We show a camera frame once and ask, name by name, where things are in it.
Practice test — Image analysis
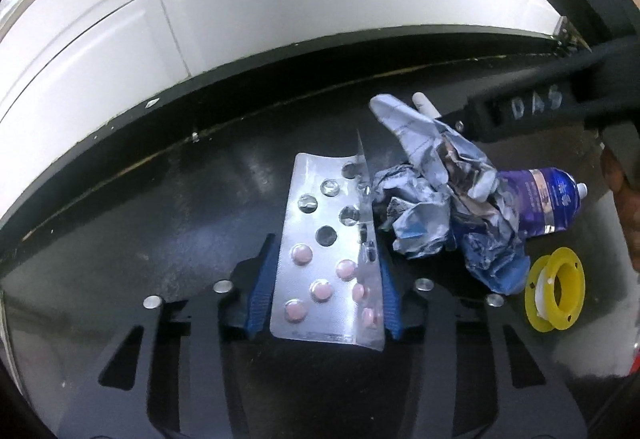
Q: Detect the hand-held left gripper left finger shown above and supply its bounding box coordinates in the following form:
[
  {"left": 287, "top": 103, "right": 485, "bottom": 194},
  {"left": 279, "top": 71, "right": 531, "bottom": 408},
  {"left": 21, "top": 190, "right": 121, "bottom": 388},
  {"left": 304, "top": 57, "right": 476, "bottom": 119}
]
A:
[{"left": 65, "top": 233, "right": 281, "bottom": 439}]

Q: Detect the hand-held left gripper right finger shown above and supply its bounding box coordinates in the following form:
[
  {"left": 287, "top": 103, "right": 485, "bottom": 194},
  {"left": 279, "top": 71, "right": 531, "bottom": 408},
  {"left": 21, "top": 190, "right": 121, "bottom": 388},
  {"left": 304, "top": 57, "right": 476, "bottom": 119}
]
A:
[{"left": 375, "top": 249, "right": 568, "bottom": 439}]

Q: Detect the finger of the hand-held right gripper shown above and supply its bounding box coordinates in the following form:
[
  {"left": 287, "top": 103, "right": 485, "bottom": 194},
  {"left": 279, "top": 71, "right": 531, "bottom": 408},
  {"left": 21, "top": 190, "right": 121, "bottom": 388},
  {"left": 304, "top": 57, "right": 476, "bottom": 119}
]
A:
[{"left": 434, "top": 102, "right": 479, "bottom": 137}]

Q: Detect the silver pink pill blister pack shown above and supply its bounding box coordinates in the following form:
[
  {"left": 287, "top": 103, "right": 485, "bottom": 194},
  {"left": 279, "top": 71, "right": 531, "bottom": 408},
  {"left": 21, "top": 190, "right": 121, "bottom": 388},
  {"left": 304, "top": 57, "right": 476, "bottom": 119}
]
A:
[{"left": 269, "top": 129, "right": 389, "bottom": 353}]

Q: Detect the blue white paper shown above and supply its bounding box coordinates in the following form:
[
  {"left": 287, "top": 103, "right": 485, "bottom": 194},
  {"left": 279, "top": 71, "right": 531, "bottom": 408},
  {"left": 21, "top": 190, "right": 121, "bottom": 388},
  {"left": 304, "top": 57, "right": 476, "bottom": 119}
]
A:
[{"left": 368, "top": 93, "right": 532, "bottom": 296}]

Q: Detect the person's right hand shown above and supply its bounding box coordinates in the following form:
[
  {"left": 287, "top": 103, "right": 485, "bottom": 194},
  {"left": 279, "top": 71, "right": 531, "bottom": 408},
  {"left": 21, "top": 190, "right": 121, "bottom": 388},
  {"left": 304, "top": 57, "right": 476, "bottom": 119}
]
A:
[{"left": 599, "top": 139, "right": 640, "bottom": 272}]

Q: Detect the purple spray bottle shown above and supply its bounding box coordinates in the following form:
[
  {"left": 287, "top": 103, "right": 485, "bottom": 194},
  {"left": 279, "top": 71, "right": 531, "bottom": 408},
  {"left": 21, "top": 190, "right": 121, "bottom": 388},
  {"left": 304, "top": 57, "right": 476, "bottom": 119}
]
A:
[{"left": 495, "top": 168, "right": 589, "bottom": 240}]

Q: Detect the yellow plastic spool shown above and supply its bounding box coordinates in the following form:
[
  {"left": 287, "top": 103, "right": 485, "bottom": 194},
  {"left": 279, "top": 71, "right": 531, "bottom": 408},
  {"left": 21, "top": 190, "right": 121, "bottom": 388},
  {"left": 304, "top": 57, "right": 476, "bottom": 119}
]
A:
[{"left": 523, "top": 246, "right": 586, "bottom": 333}]

